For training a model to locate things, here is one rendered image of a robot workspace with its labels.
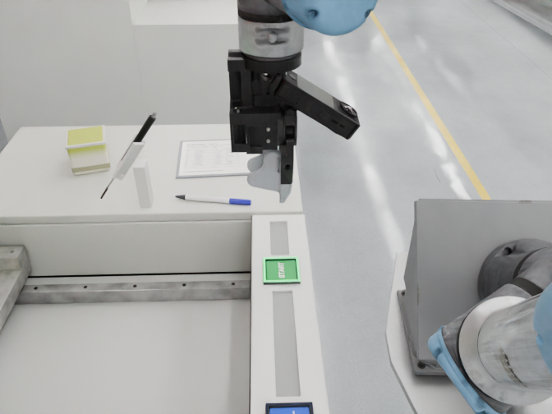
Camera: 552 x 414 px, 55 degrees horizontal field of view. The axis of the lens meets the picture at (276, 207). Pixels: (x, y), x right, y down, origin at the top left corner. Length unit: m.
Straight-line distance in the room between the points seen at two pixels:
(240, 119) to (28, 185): 0.58
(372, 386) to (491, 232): 1.09
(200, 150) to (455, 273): 0.57
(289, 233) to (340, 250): 1.47
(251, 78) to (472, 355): 0.39
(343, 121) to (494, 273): 0.35
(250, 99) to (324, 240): 1.80
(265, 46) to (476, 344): 0.39
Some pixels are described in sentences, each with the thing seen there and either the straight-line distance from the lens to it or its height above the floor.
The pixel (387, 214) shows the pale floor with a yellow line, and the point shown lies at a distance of 2.60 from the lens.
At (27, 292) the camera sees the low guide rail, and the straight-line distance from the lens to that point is 1.04.
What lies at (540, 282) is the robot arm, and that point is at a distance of 0.70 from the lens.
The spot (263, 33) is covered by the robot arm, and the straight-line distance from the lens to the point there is 0.60.
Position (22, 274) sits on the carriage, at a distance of 1.05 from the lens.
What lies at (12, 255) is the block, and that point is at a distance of 1.04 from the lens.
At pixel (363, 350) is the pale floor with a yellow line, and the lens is 1.98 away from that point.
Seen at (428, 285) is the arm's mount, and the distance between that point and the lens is 0.86.
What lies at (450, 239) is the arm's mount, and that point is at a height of 0.99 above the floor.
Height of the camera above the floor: 1.52
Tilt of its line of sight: 36 degrees down
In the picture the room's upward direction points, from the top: straight up
